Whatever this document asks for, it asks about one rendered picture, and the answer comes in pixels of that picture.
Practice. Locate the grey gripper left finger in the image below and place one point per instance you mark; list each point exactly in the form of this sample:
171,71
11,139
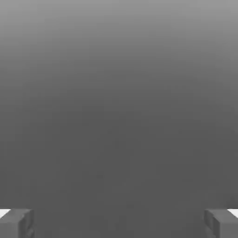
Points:
13,224

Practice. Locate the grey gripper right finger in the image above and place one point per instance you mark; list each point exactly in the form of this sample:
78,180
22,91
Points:
224,224

